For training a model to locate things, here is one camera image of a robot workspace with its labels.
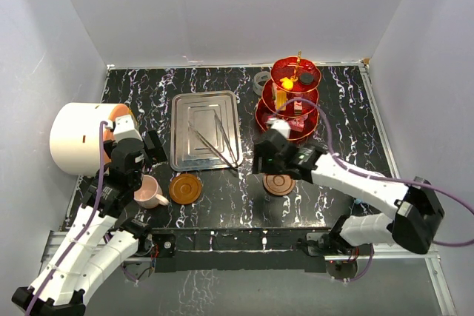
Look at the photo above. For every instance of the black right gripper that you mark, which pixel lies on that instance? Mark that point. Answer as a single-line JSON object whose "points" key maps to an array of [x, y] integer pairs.
{"points": [[259, 164]]}

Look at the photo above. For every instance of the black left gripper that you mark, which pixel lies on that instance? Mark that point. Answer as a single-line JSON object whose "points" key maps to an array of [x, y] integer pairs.
{"points": [[155, 153]]}

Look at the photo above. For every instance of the brown wooden coaster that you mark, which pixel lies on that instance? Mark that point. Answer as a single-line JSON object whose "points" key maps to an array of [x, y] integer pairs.
{"points": [[278, 185], [185, 189]]}

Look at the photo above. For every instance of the red white strawberry cake slice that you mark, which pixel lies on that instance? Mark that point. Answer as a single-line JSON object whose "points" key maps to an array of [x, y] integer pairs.
{"points": [[297, 124]]}

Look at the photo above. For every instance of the silver metal serving tongs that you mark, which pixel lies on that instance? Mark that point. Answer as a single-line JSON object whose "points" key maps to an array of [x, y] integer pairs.
{"points": [[227, 156]]}

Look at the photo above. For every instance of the pink ceramic cup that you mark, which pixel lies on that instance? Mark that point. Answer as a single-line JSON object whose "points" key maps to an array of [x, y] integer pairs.
{"points": [[150, 194]]}

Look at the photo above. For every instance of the brown chocolate layered cake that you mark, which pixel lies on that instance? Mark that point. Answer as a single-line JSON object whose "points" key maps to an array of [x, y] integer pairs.
{"points": [[297, 107]]}

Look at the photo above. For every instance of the yellow orange cake piece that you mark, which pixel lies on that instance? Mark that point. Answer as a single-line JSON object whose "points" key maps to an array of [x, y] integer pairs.
{"points": [[280, 99]]}

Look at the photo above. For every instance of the red three-tier cake stand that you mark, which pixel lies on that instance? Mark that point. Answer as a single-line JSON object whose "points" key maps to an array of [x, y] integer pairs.
{"points": [[291, 67]]}

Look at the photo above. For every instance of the green striped macaron cake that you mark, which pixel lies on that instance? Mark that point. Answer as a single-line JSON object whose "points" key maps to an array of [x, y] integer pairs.
{"points": [[274, 91]]}

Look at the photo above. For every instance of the orange fish shaped pastry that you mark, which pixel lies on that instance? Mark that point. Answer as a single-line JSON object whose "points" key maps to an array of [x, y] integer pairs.
{"points": [[287, 83]]}

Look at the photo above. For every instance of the dark chocolate cookie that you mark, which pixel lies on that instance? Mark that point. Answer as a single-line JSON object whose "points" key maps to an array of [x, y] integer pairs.
{"points": [[306, 78]]}

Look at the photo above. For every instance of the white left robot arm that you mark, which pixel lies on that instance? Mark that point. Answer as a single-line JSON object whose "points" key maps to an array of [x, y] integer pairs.
{"points": [[95, 246]]}

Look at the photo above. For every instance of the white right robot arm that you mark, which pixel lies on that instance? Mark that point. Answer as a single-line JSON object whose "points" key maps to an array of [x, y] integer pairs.
{"points": [[352, 231]]}

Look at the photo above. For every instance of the silver metal tray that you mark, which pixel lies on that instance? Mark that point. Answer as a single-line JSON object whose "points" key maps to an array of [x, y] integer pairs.
{"points": [[187, 152]]}

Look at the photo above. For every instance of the clear tape roll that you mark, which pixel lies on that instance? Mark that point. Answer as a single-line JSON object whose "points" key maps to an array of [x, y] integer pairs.
{"points": [[259, 80]]}

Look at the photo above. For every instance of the white cylindrical drum container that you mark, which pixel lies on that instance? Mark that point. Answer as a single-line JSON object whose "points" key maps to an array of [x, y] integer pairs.
{"points": [[74, 136]]}

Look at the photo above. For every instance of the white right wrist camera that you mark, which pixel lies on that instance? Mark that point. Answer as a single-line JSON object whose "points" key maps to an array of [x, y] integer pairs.
{"points": [[280, 125]]}

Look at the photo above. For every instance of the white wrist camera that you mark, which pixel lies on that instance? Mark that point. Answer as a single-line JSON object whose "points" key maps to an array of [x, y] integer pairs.
{"points": [[280, 125], [125, 127]]}

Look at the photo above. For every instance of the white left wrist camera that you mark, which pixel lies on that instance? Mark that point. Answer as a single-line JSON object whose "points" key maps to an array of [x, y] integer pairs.
{"points": [[125, 127]]}

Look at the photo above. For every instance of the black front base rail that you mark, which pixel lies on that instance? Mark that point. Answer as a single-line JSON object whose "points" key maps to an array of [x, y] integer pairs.
{"points": [[235, 249]]}

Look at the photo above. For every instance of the aluminium frame rail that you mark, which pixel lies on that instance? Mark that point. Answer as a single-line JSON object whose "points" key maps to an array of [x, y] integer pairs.
{"points": [[416, 217]]}

